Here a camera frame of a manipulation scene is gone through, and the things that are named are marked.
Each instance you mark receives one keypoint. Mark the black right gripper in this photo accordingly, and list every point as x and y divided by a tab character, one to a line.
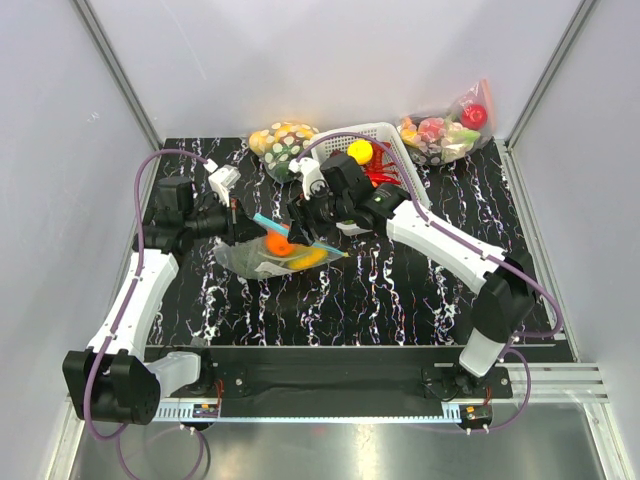
302	218

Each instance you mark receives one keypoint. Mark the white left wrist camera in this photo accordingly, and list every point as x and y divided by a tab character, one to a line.
222	181

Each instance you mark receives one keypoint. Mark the aluminium frame rail left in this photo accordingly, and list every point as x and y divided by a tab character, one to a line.
70	429

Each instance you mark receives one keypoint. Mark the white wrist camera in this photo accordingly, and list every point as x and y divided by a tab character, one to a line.
222	181
308	172

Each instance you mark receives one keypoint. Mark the red fake apple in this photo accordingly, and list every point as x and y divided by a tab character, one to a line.
474	117

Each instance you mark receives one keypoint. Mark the red fake lobster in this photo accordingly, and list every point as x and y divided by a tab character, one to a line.
381	169

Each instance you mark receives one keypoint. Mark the clear blue-zip food bag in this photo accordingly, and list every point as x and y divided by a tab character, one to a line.
272	255

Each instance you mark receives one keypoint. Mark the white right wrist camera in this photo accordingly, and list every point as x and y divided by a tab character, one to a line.
308	172

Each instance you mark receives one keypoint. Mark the aluminium frame rail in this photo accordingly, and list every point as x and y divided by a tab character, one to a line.
70	429
576	144

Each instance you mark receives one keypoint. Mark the white perforated plastic basket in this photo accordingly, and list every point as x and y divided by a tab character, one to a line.
398	165

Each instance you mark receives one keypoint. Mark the white-dotted clear food bag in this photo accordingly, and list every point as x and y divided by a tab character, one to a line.
278	145

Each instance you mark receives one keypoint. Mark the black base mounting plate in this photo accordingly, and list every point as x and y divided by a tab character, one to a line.
357	379

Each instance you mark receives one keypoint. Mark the pink-dotted clear food bag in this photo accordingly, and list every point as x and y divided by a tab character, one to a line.
437	138

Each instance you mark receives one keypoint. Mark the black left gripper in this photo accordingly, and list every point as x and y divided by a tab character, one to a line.
239	225

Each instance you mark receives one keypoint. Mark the yellow fake pear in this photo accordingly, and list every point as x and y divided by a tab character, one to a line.
361	151

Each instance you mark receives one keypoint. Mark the green netted fake melon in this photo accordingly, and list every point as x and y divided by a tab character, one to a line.
245	259

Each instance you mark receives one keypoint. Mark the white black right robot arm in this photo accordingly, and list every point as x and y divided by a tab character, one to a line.
337	194

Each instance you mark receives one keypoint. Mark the orange fake tomato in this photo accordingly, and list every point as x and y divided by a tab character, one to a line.
278	244

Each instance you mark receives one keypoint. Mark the white slotted cable duct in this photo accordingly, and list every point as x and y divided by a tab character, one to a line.
199	411

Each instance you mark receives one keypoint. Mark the aluminium frame rail right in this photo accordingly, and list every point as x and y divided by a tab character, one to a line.
576	144

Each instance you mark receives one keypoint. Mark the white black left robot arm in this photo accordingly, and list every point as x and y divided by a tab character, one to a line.
110	380

